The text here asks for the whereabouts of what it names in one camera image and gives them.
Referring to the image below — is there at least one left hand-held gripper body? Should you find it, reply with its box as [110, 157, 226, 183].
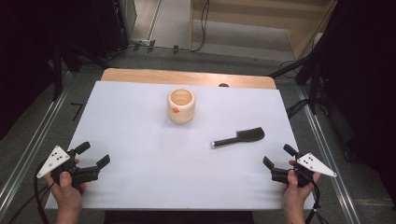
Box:
[35, 145, 101, 189]

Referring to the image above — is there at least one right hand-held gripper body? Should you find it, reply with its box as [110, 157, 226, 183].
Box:
[270, 151, 338, 189]

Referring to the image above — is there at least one black comb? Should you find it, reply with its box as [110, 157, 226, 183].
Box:
[210, 126, 266, 149]

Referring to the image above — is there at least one cream ribbed cup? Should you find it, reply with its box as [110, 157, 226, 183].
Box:
[166, 88, 197, 125]

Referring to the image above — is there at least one person's left hand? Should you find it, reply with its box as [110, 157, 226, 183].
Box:
[43, 158, 89, 213]

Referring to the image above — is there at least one person's right hand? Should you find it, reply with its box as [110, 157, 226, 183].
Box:
[280, 160, 322, 217]

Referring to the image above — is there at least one black metal stand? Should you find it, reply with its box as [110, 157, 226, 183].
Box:
[49, 38, 110, 103]
[268, 46, 326, 116]

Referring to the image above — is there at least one white table mat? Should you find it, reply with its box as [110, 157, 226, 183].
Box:
[44, 80, 316, 211]

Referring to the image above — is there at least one grey cabinet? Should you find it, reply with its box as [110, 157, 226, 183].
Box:
[117, 0, 138, 41]

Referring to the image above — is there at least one metal floor rail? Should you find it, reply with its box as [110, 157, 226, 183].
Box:
[294, 86, 362, 224]
[0, 88, 70, 214]

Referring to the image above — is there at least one thick black gripper cable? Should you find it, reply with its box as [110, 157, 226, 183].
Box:
[33, 160, 51, 224]

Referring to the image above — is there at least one black cable bundle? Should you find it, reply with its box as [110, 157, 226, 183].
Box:
[285, 98, 310, 120]

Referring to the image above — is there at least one thin black cable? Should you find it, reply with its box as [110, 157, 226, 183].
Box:
[7, 182, 56, 224]

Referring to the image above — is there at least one light wooden frame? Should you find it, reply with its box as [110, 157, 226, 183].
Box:
[188, 0, 339, 62]

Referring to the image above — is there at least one hanging black cable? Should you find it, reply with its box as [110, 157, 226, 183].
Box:
[189, 0, 211, 53]

